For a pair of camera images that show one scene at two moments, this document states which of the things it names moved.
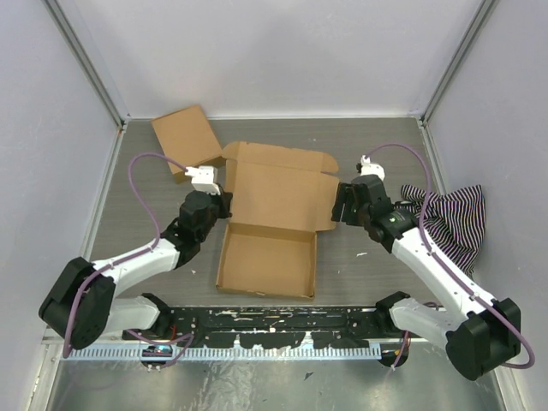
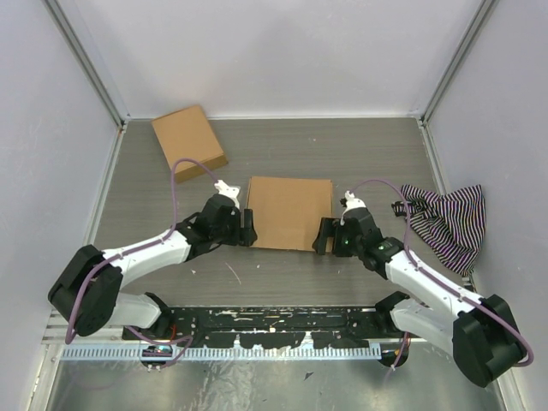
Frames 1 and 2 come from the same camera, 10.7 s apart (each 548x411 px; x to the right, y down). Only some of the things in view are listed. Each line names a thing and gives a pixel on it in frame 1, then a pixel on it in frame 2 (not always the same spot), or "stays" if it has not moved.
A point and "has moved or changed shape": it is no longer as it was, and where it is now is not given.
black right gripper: (344, 195) → (331, 228)
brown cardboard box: (282, 198) has moved or changed shape
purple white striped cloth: (455, 223) stays
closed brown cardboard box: (187, 138) stays
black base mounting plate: (364, 326) stays
